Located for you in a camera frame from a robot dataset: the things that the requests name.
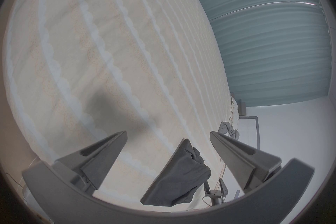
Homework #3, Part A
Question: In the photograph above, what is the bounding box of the grey bedside table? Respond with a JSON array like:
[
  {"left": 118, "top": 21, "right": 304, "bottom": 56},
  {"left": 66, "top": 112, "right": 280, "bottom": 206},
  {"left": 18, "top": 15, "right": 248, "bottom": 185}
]
[{"left": 237, "top": 98, "right": 247, "bottom": 115}]

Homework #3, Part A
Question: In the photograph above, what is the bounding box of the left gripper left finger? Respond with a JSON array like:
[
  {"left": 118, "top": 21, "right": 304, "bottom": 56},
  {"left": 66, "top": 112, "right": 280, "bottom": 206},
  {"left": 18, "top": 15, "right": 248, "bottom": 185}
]
[{"left": 54, "top": 130, "right": 128, "bottom": 190}]

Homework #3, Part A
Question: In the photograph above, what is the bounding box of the white printed pillow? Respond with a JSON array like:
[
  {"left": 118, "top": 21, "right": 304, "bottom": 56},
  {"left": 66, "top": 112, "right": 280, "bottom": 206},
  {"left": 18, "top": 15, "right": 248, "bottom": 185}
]
[{"left": 230, "top": 95, "right": 240, "bottom": 129}]

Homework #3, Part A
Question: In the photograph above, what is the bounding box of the black T-shirt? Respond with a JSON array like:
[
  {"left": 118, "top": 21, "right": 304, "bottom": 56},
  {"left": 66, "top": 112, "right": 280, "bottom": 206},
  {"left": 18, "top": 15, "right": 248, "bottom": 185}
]
[{"left": 140, "top": 138, "right": 212, "bottom": 206}]

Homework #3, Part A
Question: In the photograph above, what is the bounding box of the pile of clothes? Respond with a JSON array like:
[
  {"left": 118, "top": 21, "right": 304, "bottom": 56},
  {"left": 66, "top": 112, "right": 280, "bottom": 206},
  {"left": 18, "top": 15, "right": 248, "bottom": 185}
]
[{"left": 219, "top": 121, "right": 240, "bottom": 140}]

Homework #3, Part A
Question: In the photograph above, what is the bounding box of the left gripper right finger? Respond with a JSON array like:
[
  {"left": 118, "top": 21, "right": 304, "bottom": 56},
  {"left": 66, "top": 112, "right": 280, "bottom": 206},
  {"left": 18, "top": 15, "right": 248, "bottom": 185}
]
[{"left": 209, "top": 131, "right": 283, "bottom": 191}]

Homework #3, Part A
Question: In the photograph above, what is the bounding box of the bed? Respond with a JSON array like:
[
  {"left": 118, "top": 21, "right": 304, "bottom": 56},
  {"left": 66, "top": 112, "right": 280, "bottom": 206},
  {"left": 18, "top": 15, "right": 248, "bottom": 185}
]
[{"left": 3, "top": 0, "right": 260, "bottom": 211}]

